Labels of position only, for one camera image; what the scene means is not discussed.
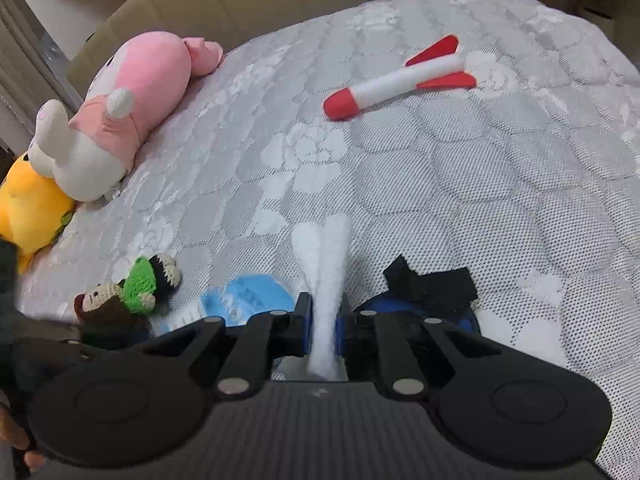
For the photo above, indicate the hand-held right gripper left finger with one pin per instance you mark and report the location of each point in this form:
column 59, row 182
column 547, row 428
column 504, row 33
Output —
column 303, row 327

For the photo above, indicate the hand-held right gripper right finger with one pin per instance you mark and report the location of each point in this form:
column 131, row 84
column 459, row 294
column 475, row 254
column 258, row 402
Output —
column 342, row 331

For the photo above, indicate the blue tissue packet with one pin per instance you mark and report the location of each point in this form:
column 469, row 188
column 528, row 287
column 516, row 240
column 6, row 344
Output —
column 250, row 297

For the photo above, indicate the white tissue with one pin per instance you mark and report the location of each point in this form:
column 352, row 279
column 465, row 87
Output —
column 325, row 265

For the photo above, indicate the round blue black container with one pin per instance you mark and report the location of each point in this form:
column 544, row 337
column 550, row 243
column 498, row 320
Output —
column 430, row 287

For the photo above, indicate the person's left hand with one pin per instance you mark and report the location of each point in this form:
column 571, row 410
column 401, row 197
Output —
column 15, row 435

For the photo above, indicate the crocheted green brown doll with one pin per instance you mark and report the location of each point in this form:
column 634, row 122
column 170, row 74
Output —
column 127, row 290

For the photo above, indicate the yellow plush toy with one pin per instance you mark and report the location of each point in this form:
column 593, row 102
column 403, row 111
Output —
column 30, row 210

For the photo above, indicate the grey quilted mattress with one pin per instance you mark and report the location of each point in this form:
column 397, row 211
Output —
column 450, row 200

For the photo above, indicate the red white rocket toy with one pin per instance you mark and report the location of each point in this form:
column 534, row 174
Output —
column 395, row 85

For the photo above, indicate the beige curtain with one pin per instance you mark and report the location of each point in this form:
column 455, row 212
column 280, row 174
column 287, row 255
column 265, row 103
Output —
column 25, row 60

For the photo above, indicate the pink white bunny plush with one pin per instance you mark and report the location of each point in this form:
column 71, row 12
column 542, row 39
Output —
column 145, row 70

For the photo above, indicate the large cardboard box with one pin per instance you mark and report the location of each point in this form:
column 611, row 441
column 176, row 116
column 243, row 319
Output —
column 280, row 0

